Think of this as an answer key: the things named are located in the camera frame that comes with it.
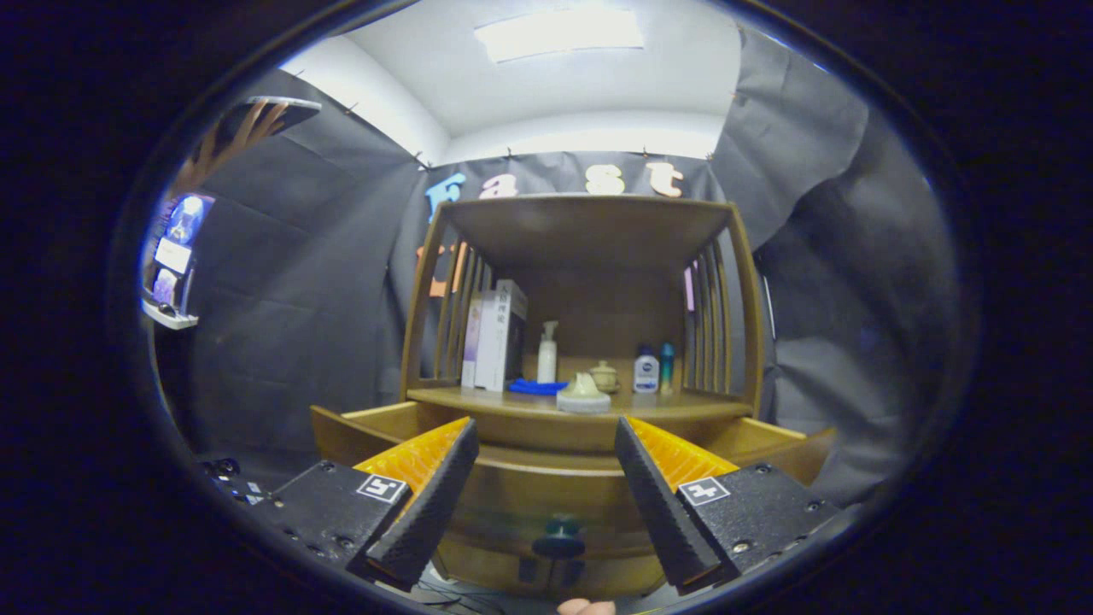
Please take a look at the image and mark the green scrub brush white pad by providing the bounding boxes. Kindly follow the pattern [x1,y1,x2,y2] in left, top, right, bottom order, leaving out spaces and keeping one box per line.
[556,372,612,415]

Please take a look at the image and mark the white computer stand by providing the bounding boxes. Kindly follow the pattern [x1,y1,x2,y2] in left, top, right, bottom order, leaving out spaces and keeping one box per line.
[141,299,200,331]

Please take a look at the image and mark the black smartphone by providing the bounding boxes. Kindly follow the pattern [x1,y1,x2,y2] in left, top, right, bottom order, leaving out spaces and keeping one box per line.
[224,96,324,142]

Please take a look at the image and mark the white spray bottle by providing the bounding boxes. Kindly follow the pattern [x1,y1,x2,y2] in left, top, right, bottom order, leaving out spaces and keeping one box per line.
[537,320,559,384]

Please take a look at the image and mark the wooden drawer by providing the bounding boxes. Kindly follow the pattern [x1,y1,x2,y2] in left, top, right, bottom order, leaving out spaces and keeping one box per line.
[309,400,838,560]

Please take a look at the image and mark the pale purple book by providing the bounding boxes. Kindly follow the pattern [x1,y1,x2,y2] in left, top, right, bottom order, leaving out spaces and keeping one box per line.
[461,295,486,390]

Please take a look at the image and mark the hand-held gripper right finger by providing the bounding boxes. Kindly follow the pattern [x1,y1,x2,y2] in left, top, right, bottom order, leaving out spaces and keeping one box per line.
[613,415,842,596]

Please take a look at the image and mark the white book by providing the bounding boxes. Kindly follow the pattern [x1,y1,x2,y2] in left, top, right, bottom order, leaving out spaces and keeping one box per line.
[475,279,529,393]

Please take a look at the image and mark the black backdrop cloth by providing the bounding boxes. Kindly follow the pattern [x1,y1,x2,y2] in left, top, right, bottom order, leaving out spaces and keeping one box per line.
[154,26,966,509]

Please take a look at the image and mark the black electronic box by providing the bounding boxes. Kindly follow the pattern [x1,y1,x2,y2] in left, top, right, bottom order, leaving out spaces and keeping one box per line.
[209,478,274,505]

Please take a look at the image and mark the computer monitor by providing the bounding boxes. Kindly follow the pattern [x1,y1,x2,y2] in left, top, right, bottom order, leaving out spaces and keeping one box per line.
[141,192,216,313]

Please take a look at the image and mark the wooden countertop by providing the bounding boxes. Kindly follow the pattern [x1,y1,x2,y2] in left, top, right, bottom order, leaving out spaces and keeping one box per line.
[406,384,752,454]

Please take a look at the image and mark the wooden cabinet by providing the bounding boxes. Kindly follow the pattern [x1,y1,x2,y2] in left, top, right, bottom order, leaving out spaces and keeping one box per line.
[400,194,765,600]

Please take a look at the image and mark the wooden cabinet door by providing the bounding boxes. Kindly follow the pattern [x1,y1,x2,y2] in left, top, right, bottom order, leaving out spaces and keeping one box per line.
[546,555,671,600]
[434,547,547,595]

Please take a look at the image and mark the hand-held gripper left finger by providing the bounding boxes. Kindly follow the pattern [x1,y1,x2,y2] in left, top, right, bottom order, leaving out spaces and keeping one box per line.
[256,416,481,592]

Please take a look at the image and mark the black round drawer knob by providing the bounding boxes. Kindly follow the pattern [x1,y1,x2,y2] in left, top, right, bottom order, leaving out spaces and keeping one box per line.
[531,515,587,560]

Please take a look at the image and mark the black floor cables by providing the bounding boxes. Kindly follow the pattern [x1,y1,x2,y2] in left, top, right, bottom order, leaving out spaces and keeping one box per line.
[414,581,496,609]

